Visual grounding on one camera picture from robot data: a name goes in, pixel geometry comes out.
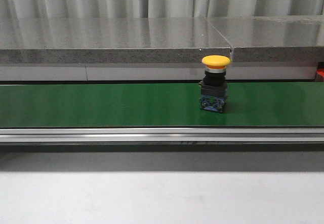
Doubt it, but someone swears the grey stone slab left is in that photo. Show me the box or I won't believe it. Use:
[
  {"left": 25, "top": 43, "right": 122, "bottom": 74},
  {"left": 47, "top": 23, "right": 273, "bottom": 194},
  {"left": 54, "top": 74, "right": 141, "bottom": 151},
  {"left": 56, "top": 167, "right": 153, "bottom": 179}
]
[{"left": 1, "top": 18, "right": 230, "bottom": 64}]

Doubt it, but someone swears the grey stone slab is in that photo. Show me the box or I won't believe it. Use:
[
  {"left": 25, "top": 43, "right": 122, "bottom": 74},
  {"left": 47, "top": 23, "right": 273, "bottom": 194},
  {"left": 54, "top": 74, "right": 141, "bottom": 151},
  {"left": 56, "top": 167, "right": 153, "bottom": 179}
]
[
  {"left": 1, "top": 18, "right": 230, "bottom": 64},
  {"left": 207, "top": 15, "right": 323, "bottom": 63}
]

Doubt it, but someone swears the green conveyor belt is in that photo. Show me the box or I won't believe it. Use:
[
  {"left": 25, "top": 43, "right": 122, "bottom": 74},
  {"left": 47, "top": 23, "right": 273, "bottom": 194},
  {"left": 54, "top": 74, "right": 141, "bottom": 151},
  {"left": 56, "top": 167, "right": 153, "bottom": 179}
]
[{"left": 1, "top": 82, "right": 323, "bottom": 128}]

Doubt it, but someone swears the grey stone slab right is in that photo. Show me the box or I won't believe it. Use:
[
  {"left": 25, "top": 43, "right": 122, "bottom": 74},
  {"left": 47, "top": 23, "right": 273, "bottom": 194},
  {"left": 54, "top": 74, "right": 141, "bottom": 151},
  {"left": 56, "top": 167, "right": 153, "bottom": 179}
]
[{"left": 207, "top": 15, "right": 323, "bottom": 63}]

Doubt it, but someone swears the white base panel under slabs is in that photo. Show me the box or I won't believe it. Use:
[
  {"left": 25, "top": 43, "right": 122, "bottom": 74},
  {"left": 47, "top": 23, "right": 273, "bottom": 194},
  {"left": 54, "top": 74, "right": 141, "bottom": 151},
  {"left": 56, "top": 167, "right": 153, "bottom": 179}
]
[{"left": 1, "top": 62, "right": 318, "bottom": 82}]

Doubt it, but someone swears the red object at right edge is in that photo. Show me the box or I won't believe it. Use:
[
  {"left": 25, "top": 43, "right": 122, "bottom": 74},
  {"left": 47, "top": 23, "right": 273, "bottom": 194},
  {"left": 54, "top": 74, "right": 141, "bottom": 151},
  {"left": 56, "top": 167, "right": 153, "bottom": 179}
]
[{"left": 315, "top": 68, "right": 324, "bottom": 82}]

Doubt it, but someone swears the aluminium conveyor side rail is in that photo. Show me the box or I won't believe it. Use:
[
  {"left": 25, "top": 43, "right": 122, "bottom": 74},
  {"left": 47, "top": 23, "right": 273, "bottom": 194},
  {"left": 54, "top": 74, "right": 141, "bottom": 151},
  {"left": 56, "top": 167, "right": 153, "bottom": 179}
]
[{"left": 1, "top": 127, "right": 323, "bottom": 146}]

